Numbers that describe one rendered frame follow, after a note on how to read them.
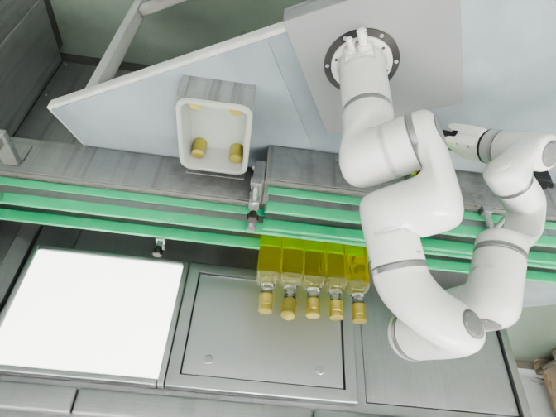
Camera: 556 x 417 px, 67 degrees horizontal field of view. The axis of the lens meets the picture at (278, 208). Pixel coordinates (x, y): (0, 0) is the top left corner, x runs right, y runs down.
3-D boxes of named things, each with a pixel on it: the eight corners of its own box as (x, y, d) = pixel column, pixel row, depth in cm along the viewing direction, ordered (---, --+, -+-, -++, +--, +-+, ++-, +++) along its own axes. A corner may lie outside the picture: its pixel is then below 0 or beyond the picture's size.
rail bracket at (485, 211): (474, 209, 111) (487, 252, 102) (489, 191, 105) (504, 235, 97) (489, 211, 111) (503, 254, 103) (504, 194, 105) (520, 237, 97)
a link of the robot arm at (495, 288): (458, 217, 68) (405, 243, 81) (431, 340, 58) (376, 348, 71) (539, 263, 69) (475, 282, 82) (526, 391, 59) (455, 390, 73)
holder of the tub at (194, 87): (188, 157, 119) (182, 177, 114) (183, 74, 98) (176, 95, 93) (247, 165, 120) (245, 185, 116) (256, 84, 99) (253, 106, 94)
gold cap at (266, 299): (258, 297, 104) (256, 313, 102) (260, 290, 101) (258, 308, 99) (272, 299, 105) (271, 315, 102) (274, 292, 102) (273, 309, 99)
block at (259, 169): (250, 182, 116) (247, 202, 112) (252, 159, 109) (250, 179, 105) (262, 184, 117) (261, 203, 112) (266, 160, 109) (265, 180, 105)
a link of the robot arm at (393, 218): (361, 269, 64) (472, 242, 56) (333, 132, 72) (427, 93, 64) (383, 275, 71) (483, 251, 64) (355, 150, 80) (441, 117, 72)
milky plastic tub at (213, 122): (186, 145, 115) (179, 168, 109) (182, 74, 97) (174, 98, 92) (249, 153, 116) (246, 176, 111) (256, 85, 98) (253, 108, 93)
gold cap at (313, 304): (304, 302, 105) (304, 318, 102) (307, 295, 102) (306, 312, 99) (318, 303, 105) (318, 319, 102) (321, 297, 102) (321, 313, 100)
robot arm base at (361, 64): (321, 31, 82) (323, 82, 73) (386, 13, 79) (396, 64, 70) (337, 93, 94) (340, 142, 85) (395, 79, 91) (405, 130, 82)
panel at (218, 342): (37, 249, 119) (-22, 372, 98) (34, 243, 116) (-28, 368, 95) (348, 284, 125) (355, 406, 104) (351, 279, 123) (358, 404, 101)
